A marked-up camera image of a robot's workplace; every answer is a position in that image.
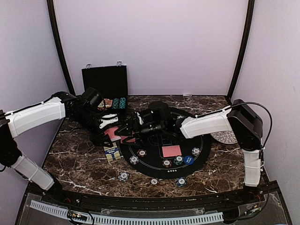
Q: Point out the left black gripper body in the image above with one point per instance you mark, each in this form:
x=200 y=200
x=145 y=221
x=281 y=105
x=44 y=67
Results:
x=85 y=119

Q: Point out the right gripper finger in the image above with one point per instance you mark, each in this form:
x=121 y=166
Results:
x=127 y=128
x=129 y=140

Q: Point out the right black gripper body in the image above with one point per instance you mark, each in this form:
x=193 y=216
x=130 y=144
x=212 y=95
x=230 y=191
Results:
x=156 y=129

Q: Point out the red-backed card deck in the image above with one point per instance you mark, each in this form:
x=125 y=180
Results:
x=111 y=133

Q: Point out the brown chip mat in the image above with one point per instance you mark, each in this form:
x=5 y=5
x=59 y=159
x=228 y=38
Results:
x=166 y=163
x=141 y=153

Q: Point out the blue chip mat edge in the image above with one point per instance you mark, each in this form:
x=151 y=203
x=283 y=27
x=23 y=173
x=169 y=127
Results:
x=134 y=160

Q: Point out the dealt card front player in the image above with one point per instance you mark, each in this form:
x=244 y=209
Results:
x=171 y=151

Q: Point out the blue white chip stack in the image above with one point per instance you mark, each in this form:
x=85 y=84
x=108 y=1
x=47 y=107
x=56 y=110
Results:
x=123 y=176

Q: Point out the brown chip front mat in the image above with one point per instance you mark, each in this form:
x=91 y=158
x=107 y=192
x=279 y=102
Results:
x=166 y=163

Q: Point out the brown white chip stack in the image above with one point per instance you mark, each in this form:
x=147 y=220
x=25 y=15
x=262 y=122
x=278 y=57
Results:
x=154 y=182

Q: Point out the blue green chip stack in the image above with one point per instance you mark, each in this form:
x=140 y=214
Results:
x=181 y=182

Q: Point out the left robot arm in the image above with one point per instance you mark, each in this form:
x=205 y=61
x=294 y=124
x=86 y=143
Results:
x=24 y=121

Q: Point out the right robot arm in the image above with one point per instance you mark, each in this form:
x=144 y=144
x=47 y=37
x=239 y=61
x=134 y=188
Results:
x=248 y=130

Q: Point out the card deck in case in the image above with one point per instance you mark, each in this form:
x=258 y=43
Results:
x=105 y=104

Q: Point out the gold card box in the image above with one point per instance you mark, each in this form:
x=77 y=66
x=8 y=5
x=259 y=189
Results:
x=112 y=153

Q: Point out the green chip row right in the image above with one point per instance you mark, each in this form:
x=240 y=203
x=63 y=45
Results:
x=122 y=103

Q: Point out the green chip row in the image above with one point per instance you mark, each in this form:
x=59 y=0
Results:
x=115 y=103
x=122 y=103

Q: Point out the green chip row left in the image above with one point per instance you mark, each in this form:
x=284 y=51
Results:
x=115 y=103

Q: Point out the black poker chip case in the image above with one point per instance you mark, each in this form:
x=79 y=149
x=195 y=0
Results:
x=111 y=82

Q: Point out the round black poker mat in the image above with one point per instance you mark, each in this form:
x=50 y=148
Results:
x=154 y=146

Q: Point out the blue round blind button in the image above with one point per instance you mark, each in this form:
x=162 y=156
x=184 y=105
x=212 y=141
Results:
x=189 y=160

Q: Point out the white floral patterned plate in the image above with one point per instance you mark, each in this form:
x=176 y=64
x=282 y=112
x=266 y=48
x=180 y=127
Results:
x=225 y=137

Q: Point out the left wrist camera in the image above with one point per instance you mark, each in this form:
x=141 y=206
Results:
x=91 y=99

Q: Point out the white slotted cable duct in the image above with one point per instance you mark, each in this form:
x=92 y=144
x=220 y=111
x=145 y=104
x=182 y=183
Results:
x=129 y=217

